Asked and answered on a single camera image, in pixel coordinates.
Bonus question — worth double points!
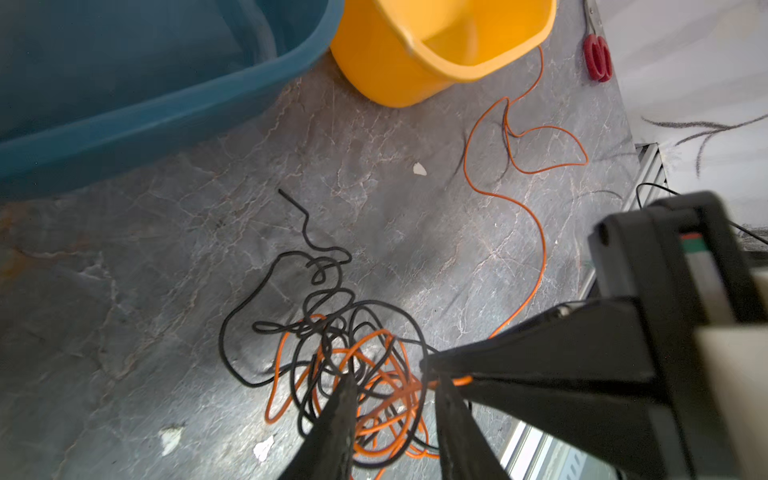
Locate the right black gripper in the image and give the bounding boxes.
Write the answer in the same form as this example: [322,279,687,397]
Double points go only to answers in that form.
[423,192,767,479]

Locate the red handled scissors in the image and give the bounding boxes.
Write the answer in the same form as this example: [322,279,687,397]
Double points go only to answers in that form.
[582,0,614,83]

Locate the teal plastic bin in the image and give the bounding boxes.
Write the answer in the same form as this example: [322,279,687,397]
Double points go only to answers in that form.
[1,1,344,201]

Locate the black cable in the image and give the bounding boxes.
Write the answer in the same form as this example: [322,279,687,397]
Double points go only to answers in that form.
[218,188,442,472]

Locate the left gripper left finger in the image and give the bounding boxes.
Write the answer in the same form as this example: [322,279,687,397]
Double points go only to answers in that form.
[279,374,357,480]

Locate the right yellow plastic bin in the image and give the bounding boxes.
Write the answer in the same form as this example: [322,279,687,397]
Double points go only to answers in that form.
[331,0,557,108]

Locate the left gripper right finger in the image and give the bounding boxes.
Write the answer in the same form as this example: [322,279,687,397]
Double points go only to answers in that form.
[435,375,509,480]

